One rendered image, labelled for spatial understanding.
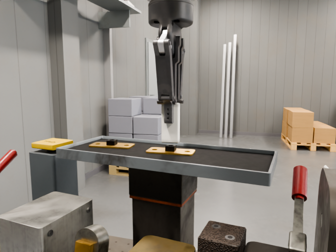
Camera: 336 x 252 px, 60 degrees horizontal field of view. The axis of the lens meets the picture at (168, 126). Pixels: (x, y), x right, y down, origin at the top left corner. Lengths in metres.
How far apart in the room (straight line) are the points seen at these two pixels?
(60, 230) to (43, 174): 0.25
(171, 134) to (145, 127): 3.39
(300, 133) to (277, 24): 2.74
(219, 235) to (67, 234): 0.20
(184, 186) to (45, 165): 0.30
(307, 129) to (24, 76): 4.92
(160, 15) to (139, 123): 3.47
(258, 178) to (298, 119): 5.71
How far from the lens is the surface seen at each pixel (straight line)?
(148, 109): 4.24
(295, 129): 6.13
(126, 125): 4.00
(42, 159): 0.64
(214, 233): 0.38
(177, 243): 0.40
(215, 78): 7.52
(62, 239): 0.43
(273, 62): 7.47
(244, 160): 0.48
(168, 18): 0.48
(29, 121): 3.23
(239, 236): 0.38
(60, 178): 0.64
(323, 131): 6.26
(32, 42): 3.32
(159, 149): 0.53
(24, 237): 0.42
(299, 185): 0.46
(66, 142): 0.65
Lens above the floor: 1.28
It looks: 8 degrees down
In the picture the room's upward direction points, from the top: straight up
